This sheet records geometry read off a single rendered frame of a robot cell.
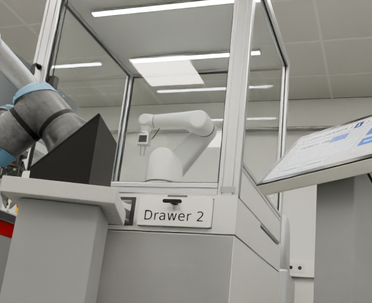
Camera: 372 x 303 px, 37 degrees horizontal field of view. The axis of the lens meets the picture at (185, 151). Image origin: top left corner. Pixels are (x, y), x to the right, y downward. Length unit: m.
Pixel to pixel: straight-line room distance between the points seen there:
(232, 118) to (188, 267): 0.59
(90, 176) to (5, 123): 0.31
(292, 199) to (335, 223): 3.53
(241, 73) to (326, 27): 2.35
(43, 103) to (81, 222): 0.36
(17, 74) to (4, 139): 0.47
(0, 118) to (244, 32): 1.11
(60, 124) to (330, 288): 0.93
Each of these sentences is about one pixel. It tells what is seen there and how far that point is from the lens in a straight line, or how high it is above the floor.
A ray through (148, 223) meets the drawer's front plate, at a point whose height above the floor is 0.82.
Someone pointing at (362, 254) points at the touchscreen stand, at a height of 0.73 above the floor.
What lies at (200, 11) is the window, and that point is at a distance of 2.44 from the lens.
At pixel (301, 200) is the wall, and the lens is 5.31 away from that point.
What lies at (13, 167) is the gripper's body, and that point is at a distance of 2.12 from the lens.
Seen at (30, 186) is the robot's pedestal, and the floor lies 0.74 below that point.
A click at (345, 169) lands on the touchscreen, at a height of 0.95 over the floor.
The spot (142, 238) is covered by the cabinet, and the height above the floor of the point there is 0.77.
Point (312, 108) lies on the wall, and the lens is 5.60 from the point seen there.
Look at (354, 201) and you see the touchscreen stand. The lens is 1.76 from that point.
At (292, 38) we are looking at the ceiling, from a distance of 4.63.
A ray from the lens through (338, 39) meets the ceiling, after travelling 4.65.
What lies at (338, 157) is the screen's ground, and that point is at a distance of 1.74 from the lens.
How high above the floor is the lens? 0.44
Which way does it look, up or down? 19 degrees up
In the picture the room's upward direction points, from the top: 6 degrees clockwise
